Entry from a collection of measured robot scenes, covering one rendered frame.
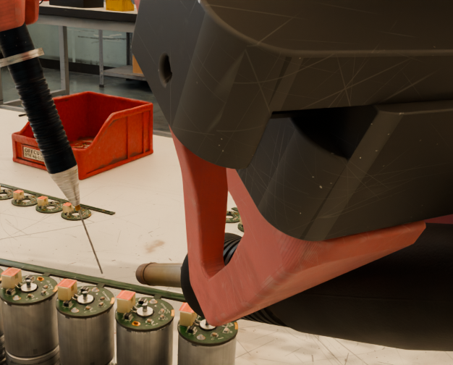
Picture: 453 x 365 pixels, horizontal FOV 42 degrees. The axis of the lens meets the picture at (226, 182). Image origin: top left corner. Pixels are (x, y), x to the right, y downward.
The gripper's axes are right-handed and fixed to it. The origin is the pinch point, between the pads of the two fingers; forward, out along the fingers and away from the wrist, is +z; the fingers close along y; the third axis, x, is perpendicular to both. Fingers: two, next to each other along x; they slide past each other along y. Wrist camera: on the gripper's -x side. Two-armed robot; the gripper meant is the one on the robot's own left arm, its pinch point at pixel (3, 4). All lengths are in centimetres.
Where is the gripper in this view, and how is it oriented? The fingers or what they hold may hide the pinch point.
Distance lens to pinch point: 22.3
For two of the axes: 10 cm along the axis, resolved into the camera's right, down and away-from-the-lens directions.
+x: -9.7, 2.0, 1.4
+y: 0.7, -3.3, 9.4
